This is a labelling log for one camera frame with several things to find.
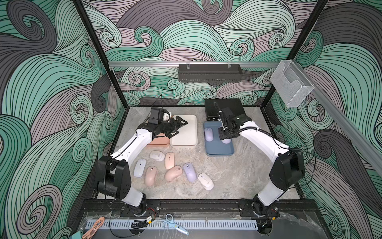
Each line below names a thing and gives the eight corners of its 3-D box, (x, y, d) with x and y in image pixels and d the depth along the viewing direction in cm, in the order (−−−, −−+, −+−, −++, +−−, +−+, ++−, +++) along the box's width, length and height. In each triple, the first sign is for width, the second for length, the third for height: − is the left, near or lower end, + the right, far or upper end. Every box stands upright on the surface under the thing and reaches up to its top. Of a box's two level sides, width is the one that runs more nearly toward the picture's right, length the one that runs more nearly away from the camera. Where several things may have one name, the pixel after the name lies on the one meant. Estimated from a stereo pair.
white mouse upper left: (149, 161, 92) (148, 159, 90) (151, 152, 96) (150, 150, 94) (164, 161, 92) (163, 159, 90) (165, 152, 96) (164, 150, 94)
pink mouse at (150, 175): (143, 186, 82) (142, 185, 80) (147, 167, 90) (146, 165, 88) (155, 186, 82) (154, 185, 80) (157, 167, 90) (157, 165, 88)
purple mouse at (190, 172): (189, 183, 83) (189, 181, 81) (182, 166, 90) (182, 164, 87) (198, 179, 85) (198, 177, 82) (191, 163, 91) (191, 160, 89)
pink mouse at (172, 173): (167, 183, 83) (166, 181, 81) (162, 175, 86) (162, 174, 84) (183, 172, 87) (183, 170, 85) (179, 165, 90) (178, 163, 88)
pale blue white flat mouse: (133, 177, 86) (132, 175, 84) (137, 160, 92) (136, 159, 90) (143, 177, 86) (142, 175, 84) (146, 160, 92) (146, 159, 90)
